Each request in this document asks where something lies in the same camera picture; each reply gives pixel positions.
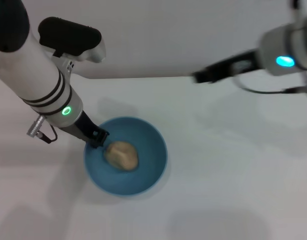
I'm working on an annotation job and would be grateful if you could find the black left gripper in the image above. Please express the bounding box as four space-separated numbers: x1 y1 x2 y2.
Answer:
68 111 110 149

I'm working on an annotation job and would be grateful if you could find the arm cable with plug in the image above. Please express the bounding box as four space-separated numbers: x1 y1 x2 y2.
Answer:
234 72 307 97
27 115 57 145

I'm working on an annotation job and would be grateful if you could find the beige egg yolk pastry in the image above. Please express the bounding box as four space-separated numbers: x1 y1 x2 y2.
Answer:
103 140 140 171

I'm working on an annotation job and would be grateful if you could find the left arm cable with plug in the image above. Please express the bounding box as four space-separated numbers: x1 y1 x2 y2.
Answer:
27 115 57 145

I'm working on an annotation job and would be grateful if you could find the blue ceramic bowl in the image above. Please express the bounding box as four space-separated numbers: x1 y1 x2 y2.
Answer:
83 116 168 198

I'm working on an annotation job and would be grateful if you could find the right arm cable with plug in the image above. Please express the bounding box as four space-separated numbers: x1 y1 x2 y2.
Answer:
234 72 307 97

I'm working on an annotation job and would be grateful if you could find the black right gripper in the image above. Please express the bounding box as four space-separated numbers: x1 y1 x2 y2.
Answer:
192 48 264 85

